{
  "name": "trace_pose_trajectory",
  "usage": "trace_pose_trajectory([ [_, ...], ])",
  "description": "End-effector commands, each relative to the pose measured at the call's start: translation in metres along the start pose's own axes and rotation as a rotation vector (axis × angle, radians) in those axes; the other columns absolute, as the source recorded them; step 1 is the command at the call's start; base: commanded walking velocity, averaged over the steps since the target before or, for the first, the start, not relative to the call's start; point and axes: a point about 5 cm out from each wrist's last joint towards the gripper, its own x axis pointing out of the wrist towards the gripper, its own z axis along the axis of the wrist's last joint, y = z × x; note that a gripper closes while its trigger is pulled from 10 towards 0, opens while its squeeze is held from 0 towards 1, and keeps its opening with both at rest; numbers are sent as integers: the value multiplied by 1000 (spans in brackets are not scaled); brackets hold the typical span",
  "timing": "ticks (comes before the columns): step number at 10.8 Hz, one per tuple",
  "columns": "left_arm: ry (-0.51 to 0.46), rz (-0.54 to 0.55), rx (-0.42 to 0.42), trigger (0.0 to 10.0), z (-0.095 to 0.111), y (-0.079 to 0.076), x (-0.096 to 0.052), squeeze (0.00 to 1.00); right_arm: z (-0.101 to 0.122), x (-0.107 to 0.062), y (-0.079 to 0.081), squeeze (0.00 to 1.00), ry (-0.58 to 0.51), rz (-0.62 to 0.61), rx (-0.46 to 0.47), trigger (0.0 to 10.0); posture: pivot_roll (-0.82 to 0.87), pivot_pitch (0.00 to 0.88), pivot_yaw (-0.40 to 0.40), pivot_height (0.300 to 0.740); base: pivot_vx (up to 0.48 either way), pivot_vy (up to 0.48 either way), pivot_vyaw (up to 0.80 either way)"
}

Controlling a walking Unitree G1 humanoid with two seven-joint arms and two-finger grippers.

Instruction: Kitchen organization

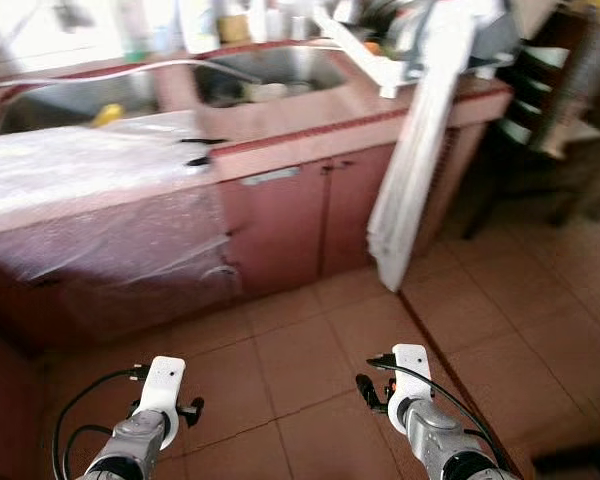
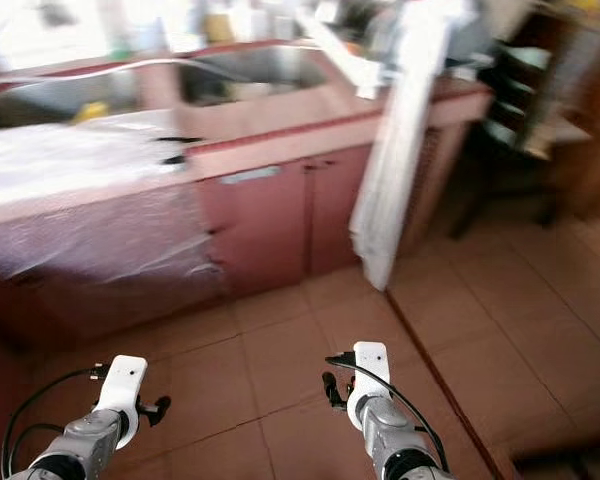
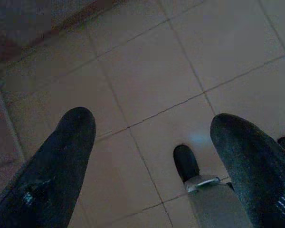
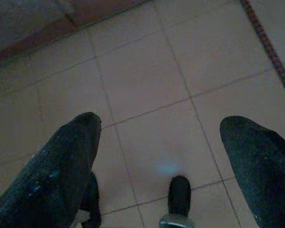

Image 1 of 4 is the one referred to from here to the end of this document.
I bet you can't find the small black clip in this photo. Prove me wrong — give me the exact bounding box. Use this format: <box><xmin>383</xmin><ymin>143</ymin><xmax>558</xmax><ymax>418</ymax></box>
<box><xmin>183</xmin><ymin>136</ymin><xmax>228</xmax><ymax>167</ymax></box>

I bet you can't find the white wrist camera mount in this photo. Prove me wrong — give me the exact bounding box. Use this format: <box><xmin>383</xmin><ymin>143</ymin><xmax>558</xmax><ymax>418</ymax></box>
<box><xmin>134</xmin><ymin>355</ymin><xmax>188</xmax><ymax>448</ymax></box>
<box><xmin>386</xmin><ymin>343</ymin><xmax>434</xmax><ymax>435</ymax></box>

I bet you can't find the red cabinet door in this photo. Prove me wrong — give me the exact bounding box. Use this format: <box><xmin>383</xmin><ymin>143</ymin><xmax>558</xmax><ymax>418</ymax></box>
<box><xmin>218</xmin><ymin>158</ymin><xmax>333</xmax><ymax>299</ymax></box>
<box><xmin>320</xmin><ymin>143</ymin><xmax>406</xmax><ymax>279</ymax></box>

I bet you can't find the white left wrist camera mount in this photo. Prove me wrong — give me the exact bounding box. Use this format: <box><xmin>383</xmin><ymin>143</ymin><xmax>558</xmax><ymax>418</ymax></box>
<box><xmin>134</xmin><ymin>355</ymin><xmax>188</xmax><ymax>448</ymax></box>

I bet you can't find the silver cabinet door handle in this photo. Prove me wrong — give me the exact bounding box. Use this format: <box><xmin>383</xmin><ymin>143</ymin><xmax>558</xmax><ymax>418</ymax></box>
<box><xmin>239</xmin><ymin>166</ymin><xmax>304</xmax><ymax>188</ymax></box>

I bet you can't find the large steel sink basin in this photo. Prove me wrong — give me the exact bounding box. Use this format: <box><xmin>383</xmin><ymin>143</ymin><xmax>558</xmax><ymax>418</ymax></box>
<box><xmin>0</xmin><ymin>72</ymin><xmax>176</xmax><ymax>138</ymax></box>

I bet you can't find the clear bubble wrap sheet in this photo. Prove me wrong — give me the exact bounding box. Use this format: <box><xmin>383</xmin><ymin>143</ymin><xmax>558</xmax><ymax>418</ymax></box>
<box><xmin>0</xmin><ymin>108</ymin><xmax>236</xmax><ymax>296</ymax></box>

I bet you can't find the long white counter hose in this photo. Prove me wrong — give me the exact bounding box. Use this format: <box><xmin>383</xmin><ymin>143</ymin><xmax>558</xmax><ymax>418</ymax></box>
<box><xmin>0</xmin><ymin>56</ymin><xmax>276</xmax><ymax>93</ymax></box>

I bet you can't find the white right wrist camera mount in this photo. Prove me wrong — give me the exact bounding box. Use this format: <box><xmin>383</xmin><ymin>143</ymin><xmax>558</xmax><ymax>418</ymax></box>
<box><xmin>386</xmin><ymin>343</ymin><xmax>434</xmax><ymax>435</ymax></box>

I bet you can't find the white leaning board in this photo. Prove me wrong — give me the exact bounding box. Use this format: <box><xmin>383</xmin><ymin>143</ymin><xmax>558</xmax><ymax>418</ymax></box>
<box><xmin>364</xmin><ymin>0</ymin><xmax>484</xmax><ymax>294</ymax></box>

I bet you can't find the dark dish rack shelf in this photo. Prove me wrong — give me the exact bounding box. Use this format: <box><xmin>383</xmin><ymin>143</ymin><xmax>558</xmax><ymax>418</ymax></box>
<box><xmin>492</xmin><ymin>8</ymin><xmax>600</xmax><ymax>163</ymax></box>

